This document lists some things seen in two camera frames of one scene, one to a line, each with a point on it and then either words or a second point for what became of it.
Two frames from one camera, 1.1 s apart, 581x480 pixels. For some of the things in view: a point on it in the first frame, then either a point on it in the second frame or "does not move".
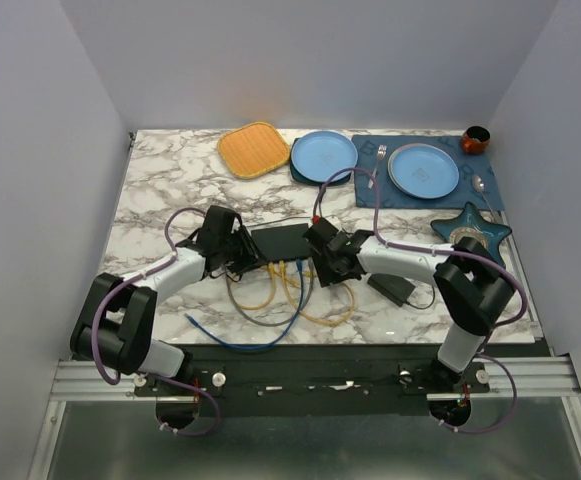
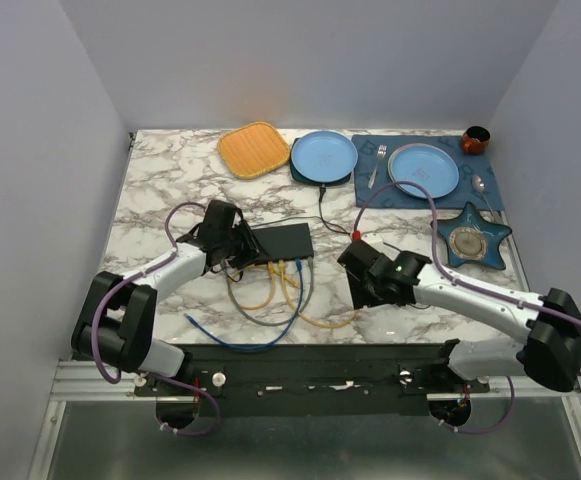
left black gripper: [251, 257] does not move
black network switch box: [283, 242] does not move
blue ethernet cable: [260, 346] does not move
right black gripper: [325, 276] to [360, 296]
